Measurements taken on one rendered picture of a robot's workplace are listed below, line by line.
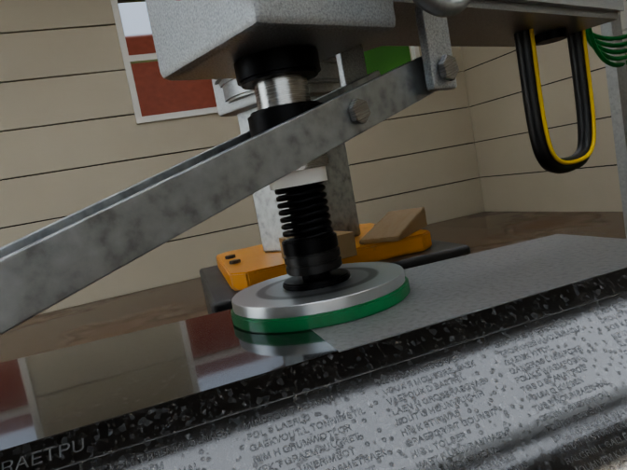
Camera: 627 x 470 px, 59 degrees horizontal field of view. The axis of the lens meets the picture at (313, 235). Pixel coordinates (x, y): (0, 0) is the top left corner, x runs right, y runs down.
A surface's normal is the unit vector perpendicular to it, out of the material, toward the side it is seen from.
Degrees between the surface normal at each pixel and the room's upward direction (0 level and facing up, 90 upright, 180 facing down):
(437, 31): 90
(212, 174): 90
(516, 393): 45
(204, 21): 90
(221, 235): 90
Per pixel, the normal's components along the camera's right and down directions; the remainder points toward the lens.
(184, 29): -0.76, 0.21
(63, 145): 0.34, 0.04
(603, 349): 0.11, -0.66
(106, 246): 0.62, -0.03
